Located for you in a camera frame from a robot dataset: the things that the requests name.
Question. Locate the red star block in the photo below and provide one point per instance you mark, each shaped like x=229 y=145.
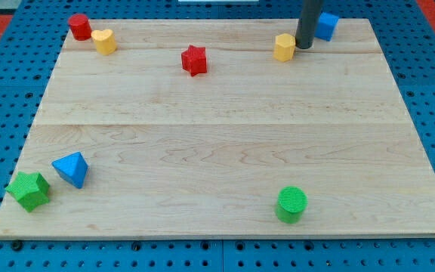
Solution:
x=194 y=60

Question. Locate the green star block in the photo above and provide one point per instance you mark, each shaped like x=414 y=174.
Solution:
x=29 y=190

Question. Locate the light wooden board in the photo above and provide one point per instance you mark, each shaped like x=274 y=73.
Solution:
x=178 y=157

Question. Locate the green cylinder block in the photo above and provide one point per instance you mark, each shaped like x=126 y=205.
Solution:
x=291 y=204

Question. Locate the yellow hexagon block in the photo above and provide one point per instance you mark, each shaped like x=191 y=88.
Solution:
x=284 y=47

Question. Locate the yellow heart block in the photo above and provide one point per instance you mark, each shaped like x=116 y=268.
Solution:
x=104 y=41

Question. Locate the blue triangle block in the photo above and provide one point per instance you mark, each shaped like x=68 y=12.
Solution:
x=72 y=168

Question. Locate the dark grey pointer rod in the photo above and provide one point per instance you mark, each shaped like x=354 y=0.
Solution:
x=307 y=23

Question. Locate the blue cube block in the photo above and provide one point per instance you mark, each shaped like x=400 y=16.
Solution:
x=326 y=26

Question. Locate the red cylinder block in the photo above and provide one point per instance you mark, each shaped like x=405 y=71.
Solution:
x=80 y=27

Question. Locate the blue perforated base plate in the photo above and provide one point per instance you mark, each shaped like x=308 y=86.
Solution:
x=29 y=48

